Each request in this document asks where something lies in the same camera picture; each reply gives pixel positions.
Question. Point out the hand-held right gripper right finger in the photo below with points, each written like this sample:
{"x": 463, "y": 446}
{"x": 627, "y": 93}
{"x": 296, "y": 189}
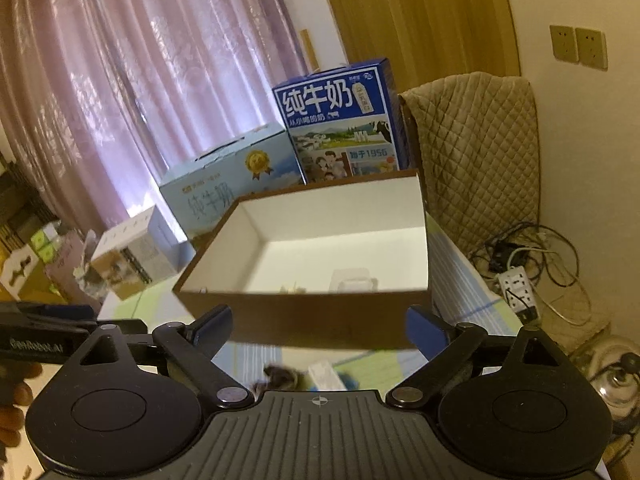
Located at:
{"x": 422, "y": 329}

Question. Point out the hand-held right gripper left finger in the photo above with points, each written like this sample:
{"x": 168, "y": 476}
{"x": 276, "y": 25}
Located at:
{"x": 216, "y": 322}

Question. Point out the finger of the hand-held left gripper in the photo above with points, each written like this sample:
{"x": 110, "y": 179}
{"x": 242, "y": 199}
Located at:
{"x": 132, "y": 326}
{"x": 60, "y": 312}

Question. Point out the brown cardboard box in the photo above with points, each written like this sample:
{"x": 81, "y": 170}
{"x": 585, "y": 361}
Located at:
{"x": 320, "y": 317}

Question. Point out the white medicine box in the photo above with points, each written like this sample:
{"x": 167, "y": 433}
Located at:
{"x": 325, "y": 375}

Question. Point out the person's left hand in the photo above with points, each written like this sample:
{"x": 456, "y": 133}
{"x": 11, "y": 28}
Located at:
{"x": 19, "y": 394}

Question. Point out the checked tablecloth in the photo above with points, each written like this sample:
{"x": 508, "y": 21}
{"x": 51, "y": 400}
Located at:
{"x": 460, "y": 285}

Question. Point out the pile of assorted boxes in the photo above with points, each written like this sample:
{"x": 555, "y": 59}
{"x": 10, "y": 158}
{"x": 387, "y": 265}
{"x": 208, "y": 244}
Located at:
{"x": 35, "y": 250}

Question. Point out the small white printed box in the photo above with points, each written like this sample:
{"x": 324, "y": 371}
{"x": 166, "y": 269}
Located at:
{"x": 135, "y": 255}

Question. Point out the clear plastic packet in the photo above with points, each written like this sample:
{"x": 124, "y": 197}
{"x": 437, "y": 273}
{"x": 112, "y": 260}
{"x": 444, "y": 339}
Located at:
{"x": 352, "y": 280}

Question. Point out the light blue milk carton box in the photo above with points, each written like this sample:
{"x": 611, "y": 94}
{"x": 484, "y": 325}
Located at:
{"x": 225, "y": 180}

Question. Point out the quilted beige chair cover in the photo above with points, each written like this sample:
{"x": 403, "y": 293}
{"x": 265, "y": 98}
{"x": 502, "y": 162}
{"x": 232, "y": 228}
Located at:
{"x": 475, "y": 160}

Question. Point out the dark blue milk carton box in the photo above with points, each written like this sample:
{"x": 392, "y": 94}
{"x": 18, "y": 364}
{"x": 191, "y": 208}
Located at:
{"x": 340, "y": 115}

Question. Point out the pink curtain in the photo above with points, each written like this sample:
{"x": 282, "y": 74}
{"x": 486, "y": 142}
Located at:
{"x": 140, "y": 70}

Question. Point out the wooden door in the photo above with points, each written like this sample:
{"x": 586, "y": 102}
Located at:
{"x": 415, "y": 15}

